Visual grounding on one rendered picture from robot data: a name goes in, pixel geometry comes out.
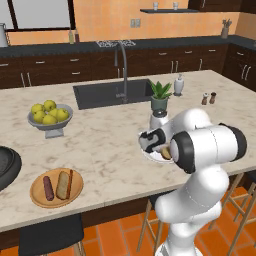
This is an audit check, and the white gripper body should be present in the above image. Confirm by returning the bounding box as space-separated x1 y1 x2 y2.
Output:
138 130 158 156

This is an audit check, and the white plate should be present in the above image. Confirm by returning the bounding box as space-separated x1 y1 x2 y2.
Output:
139 146 177 165

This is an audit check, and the tan bun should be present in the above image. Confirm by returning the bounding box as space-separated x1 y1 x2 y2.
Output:
160 146 173 160
55 170 70 201

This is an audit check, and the reddish thin sausage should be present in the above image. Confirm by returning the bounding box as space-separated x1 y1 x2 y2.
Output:
66 169 74 200

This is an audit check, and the grey fruit bowl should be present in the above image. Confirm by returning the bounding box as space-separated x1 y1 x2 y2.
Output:
27 103 74 140

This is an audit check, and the dark brown sausage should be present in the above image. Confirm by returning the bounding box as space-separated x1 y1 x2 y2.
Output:
42 175 55 202

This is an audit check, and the wooden plate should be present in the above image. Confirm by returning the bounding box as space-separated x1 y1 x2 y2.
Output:
29 167 85 210

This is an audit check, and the green plant in grey pot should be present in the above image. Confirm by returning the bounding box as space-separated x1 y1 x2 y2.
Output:
148 80 173 112

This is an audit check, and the dark sink basin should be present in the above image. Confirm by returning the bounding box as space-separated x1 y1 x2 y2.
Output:
72 78 156 111

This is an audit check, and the white soap dispenser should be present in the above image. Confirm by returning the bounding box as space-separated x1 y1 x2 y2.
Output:
173 73 185 97

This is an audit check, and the black seat wooden stool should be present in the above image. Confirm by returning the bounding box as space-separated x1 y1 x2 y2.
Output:
209 170 256 256
135 191 174 254
17 213 87 256

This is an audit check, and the grey curved tap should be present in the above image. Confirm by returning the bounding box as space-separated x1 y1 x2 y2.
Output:
114 41 130 104

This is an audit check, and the yellow-green apple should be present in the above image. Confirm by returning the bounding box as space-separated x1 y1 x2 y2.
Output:
43 99 58 112
30 103 45 115
55 108 70 123
42 114 58 126
33 110 47 125

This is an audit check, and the long dark wood cupboard run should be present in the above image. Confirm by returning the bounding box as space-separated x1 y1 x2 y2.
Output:
0 43 231 90

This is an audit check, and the short dark wood cupboard run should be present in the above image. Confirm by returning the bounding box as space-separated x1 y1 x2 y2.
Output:
221 42 256 92

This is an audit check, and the grey pot with tools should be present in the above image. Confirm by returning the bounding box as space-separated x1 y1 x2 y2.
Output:
220 18 233 40

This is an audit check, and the black round pan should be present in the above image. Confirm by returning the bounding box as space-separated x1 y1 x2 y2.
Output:
0 145 23 193

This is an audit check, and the dark framed window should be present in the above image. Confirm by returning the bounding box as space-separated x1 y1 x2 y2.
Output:
0 0 76 32

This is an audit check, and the grey kettle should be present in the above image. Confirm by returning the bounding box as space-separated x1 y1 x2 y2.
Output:
0 22 9 48

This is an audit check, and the grey wall socket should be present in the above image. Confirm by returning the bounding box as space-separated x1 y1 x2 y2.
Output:
129 18 142 29

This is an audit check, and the dark wall shelf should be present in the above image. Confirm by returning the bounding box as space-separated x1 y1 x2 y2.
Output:
139 8 200 15

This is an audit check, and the dark wall cupboard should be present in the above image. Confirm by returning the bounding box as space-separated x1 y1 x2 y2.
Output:
187 0 256 15

